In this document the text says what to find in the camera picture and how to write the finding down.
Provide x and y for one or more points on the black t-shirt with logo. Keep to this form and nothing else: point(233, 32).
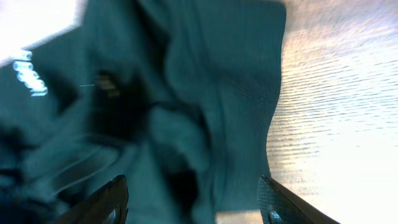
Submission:
point(177, 96)

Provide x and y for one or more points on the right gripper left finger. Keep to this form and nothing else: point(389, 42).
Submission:
point(107, 205)

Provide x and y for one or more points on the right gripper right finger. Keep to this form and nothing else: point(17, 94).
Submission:
point(279, 205)

